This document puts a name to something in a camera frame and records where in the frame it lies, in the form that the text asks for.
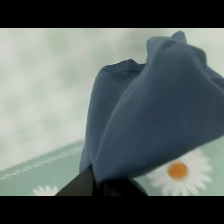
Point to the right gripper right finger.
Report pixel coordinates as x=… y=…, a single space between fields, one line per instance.
x=123 y=188

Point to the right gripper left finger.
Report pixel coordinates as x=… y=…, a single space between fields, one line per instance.
x=80 y=185

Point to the blue garment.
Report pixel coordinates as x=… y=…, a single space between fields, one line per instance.
x=156 y=110

